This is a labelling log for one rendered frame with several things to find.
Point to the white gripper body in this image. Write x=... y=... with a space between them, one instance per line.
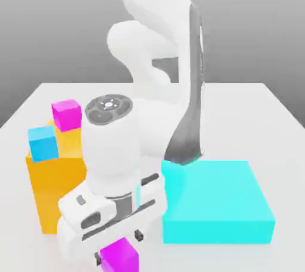
x=71 y=245

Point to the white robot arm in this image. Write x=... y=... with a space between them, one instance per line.
x=155 y=14

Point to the large cyan box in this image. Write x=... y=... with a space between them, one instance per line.
x=214 y=200

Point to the small magenta cube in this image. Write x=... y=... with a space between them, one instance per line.
x=119 y=256
x=67 y=116

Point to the small blue cube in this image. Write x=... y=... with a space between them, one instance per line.
x=43 y=144

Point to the large orange box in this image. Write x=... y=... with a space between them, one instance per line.
x=54 y=186

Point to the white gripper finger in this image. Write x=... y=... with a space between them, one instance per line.
x=138 y=235
x=97 y=259

